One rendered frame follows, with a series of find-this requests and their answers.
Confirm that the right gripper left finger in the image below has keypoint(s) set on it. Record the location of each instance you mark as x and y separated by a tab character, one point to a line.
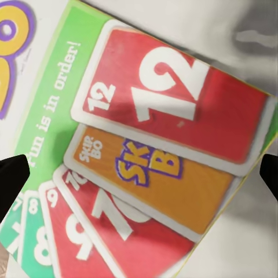
14	172

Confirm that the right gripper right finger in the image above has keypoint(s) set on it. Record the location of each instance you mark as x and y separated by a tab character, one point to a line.
269	172

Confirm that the desk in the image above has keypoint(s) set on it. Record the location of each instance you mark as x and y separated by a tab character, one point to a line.
239	37

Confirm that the board game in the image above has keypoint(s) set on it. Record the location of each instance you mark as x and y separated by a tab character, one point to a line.
135	148

